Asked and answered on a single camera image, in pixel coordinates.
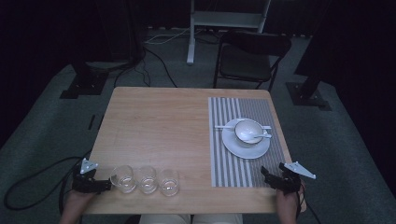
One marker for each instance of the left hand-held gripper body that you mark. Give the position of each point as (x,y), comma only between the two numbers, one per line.
(85,182)

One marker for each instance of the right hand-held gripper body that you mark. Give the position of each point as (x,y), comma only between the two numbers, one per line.
(292,180)

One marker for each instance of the clear drinking glass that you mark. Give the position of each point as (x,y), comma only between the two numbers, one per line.
(147,181)
(169,183)
(123,179)

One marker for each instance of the person's right hand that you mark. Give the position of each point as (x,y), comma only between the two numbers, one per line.
(288,205)

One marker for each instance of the person's left hand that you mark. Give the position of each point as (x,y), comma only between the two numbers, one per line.
(74,205)

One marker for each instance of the white spoon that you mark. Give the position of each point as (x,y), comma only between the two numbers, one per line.
(264,135)

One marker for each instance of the white plate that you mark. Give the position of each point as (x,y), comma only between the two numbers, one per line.
(236,149)

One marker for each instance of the grey striped placemat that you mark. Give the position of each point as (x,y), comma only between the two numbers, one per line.
(224,171)

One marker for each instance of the white bowl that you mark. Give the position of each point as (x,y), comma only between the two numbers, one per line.
(247,129)

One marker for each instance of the small black floor strip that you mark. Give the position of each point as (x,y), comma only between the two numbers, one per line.
(91,122)

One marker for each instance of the white chopstick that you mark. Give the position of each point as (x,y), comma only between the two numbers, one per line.
(222,127)

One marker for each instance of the black stand with base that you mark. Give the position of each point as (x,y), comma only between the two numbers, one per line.
(306,96)
(85,82)

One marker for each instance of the black folding chair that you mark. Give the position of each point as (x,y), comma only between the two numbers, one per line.
(246,62)

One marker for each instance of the white metal stand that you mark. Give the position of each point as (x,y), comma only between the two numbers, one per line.
(224,18)

